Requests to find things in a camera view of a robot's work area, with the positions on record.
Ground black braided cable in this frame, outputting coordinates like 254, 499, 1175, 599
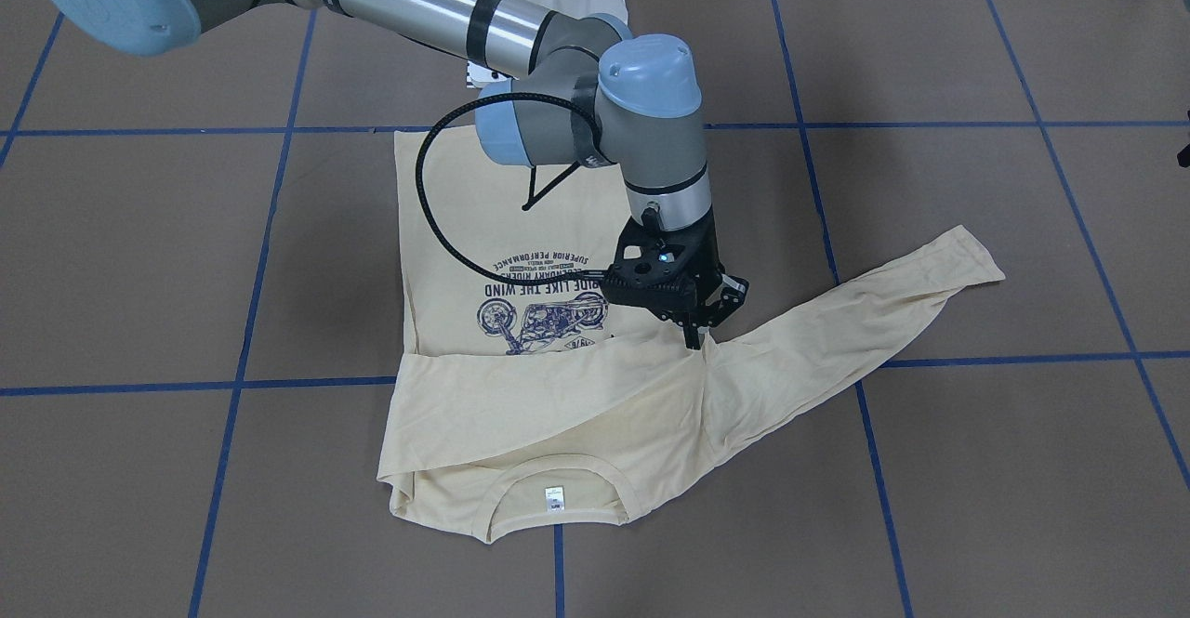
417, 92, 615, 285

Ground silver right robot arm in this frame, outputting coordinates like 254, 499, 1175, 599
51, 0, 749, 348

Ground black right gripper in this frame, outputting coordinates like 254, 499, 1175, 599
602, 207, 749, 350

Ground cream long-sleeve graphic shirt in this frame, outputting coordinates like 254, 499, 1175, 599
377, 135, 1004, 543

